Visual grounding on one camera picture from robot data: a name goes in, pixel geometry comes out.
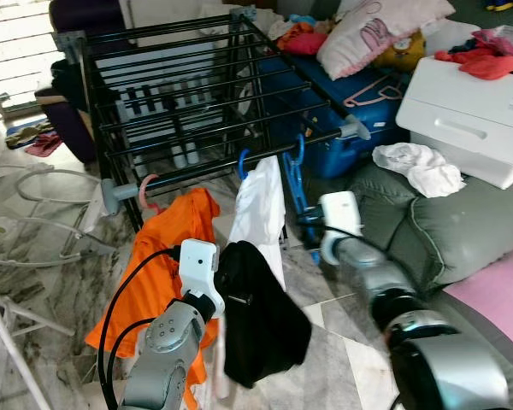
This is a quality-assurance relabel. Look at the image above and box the blue plastic hanger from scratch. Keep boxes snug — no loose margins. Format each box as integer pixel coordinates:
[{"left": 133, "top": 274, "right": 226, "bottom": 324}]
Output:
[
  {"left": 237, "top": 149, "right": 253, "bottom": 180},
  {"left": 284, "top": 134, "right": 321, "bottom": 261}
]

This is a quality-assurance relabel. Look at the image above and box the black garment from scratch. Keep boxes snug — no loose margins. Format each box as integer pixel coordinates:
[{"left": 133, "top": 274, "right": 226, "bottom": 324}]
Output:
[{"left": 215, "top": 241, "right": 313, "bottom": 390}]

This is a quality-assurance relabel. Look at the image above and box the pink plastic hanger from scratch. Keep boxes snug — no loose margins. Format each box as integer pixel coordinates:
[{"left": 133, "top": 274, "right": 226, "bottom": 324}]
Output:
[
  {"left": 137, "top": 173, "right": 168, "bottom": 214},
  {"left": 342, "top": 73, "right": 398, "bottom": 109}
]

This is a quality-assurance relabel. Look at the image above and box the white shirt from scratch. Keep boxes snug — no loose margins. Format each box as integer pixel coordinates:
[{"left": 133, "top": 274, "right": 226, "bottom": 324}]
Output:
[{"left": 227, "top": 156, "right": 287, "bottom": 291}]

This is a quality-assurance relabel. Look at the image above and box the orange shirt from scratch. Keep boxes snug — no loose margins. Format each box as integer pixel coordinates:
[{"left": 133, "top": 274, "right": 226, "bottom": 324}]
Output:
[{"left": 85, "top": 188, "right": 221, "bottom": 410}]

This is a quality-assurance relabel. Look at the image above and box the blue suitcase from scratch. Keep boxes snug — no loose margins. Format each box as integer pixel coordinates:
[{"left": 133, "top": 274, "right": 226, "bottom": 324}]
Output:
[{"left": 256, "top": 56, "right": 407, "bottom": 179}]

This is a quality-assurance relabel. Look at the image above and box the crumpled white cloth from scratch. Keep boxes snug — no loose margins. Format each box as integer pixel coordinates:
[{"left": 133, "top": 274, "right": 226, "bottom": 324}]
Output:
[{"left": 372, "top": 143, "right": 467, "bottom": 199}]

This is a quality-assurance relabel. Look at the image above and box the green leather sofa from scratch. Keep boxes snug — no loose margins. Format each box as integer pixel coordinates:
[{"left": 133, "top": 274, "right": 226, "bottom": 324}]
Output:
[{"left": 346, "top": 158, "right": 513, "bottom": 410}]

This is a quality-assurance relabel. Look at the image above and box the black metal drying rack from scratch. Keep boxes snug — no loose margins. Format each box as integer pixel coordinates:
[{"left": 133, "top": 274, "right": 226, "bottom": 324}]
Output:
[{"left": 56, "top": 7, "right": 373, "bottom": 236}]

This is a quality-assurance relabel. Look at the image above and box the red orange cloth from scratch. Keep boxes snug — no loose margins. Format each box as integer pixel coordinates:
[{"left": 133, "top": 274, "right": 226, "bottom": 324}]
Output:
[{"left": 278, "top": 21, "right": 330, "bottom": 56}]

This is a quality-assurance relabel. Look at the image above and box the white plastic storage box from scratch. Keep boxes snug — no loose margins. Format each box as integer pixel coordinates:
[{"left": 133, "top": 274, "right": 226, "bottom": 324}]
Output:
[{"left": 396, "top": 56, "right": 513, "bottom": 190}]

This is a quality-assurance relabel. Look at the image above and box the yellow plush toy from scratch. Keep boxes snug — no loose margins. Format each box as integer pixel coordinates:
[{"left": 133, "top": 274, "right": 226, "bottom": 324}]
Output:
[{"left": 376, "top": 30, "right": 427, "bottom": 72}]

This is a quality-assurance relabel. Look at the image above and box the white pink rabbit pillow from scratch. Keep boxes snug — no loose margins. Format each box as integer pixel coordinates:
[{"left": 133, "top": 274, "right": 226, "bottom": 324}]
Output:
[{"left": 316, "top": 0, "right": 456, "bottom": 80}]

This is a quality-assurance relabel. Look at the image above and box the pink mat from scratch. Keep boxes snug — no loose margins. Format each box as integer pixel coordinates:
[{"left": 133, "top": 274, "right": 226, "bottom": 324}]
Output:
[{"left": 445, "top": 248, "right": 513, "bottom": 360}]

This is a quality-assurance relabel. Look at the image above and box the dark purple armchair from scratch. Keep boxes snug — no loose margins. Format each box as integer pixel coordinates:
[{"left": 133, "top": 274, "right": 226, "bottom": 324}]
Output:
[{"left": 34, "top": 0, "right": 125, "bottom": 163}]

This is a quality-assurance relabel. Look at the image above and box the colourful floor cloth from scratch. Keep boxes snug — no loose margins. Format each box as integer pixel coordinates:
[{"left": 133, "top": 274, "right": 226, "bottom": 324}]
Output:
[{"left": 4, "top": 120, "right": 65, "bottom": 159}]

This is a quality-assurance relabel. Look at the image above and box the red clothes pile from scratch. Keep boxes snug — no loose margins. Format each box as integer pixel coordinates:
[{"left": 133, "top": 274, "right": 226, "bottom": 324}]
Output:
[{"left": 434, "top": 26, "right": 513, "bottom": 82}]

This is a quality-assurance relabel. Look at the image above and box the window grille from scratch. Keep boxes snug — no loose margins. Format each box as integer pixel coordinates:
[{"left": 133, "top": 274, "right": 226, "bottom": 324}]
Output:
[{"left": 0, "top": 0, "right": 69, "bottom": 108}]

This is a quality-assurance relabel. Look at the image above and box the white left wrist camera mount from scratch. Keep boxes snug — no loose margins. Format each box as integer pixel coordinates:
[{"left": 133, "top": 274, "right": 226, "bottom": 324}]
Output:
[{"left": 178, "top": 239, "right": 225, "bottom": 317}]

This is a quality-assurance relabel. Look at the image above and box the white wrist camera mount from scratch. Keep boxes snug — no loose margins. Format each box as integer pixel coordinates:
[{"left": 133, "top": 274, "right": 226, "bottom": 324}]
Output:
[
  {"left": 319, "top": 191, "right": 364, "bottom": 244},
  {"left": 178, "top": 239, "right": 225, "bottom": 317}
]

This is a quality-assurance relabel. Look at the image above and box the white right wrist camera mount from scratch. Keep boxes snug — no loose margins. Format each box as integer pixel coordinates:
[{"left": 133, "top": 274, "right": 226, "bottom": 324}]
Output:
[{"left": 319, "top": 191, "right": 364, "bottom": 244}]

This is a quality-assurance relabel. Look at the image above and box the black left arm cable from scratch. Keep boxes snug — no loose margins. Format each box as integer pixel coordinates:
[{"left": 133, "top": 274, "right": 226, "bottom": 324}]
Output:
[{"left": 98, "top": 248, "right": 182, "bottom": 410}]

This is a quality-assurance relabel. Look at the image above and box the folded white metal frame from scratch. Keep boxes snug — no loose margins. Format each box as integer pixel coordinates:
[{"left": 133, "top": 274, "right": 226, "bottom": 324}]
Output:
[{"left": 0, "top": 162, "right": 121, "bottom": 270}]

